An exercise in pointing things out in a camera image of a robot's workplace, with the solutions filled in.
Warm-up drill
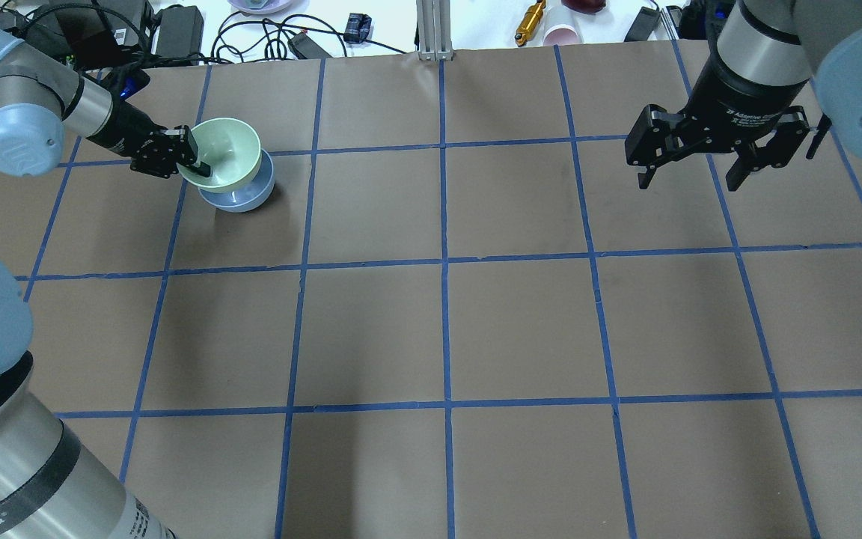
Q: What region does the small blue device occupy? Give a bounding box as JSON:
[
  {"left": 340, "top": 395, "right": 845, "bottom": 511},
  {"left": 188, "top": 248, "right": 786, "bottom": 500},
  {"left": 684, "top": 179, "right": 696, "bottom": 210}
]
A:
[{"left": 343, "top": 13, "right": 373, "bottom": 45}]

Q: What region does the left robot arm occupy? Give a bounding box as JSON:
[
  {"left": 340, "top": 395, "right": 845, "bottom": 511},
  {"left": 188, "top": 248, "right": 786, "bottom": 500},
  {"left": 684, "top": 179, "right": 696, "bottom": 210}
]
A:
[{"left": 0, "top": 29, "right": 198, "bottom": 538}]

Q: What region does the gold cylinder tool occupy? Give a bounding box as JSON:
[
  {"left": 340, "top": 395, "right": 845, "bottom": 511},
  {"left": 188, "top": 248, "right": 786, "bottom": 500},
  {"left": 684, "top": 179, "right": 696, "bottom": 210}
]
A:
[{"left": 513, "top": 0, "right": 547, "bottom": 47}]

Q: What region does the pink cup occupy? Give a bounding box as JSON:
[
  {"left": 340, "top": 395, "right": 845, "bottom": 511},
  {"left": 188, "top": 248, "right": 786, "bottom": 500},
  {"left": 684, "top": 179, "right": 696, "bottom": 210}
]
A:
[{"left": 541, "top": 22, "right": 584, "bottom": 46}]

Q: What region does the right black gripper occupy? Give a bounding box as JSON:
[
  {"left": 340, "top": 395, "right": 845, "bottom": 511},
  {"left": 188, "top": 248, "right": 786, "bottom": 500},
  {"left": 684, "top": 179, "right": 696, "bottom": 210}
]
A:
[{"left": 625, "top": 71, "right": 810, "bottom": 192}]

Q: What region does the purple plate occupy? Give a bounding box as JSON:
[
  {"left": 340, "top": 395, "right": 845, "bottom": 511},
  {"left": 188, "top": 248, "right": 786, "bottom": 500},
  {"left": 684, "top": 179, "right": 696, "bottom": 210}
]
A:
[{"left": 228, "top": 0, "right": 294, "bottom": 15}]

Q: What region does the green bowl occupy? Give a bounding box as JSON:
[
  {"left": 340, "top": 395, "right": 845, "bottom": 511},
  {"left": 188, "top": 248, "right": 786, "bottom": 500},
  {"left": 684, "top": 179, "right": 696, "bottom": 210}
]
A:
[{"left": 177, "top": 118, "right": 263, "bottom": 193}]

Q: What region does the black power adapter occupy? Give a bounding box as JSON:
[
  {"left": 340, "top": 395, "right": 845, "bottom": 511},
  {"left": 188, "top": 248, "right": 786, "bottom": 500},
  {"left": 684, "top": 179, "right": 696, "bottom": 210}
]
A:
[{"left": 623, "top": 6, "right": 661, "bottom": 42}]

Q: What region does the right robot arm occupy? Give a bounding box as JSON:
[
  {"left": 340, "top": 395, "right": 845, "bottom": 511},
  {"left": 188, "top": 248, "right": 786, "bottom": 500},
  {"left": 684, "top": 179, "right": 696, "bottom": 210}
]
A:
[{"left": 625, "top": 1, "right": 862, "bottom": 192}]

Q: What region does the blue bowl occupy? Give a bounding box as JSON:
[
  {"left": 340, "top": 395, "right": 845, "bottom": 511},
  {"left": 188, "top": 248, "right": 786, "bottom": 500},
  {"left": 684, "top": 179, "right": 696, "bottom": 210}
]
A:
[{"left": 198, "top": 150, "right": 276, "bottom": 213}]

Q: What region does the aluminium frame post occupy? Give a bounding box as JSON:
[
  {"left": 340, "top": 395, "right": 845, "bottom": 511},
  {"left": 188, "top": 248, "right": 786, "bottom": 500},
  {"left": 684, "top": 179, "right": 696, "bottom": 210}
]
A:
[{"left": 416, "top": 0, "right": 454, "bottom": 61}]

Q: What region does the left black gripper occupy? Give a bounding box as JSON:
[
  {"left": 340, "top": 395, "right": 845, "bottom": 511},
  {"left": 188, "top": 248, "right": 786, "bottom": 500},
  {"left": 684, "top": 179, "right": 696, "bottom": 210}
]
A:
[{"left": 87, "top": 100, "right": 213, "bottom": 178}]

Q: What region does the black power brick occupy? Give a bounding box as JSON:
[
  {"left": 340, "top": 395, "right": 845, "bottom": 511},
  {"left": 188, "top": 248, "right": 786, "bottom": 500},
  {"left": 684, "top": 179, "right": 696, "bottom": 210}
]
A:
[{"left": 154, "top": 4, "right": 204, "bottom": 66}]

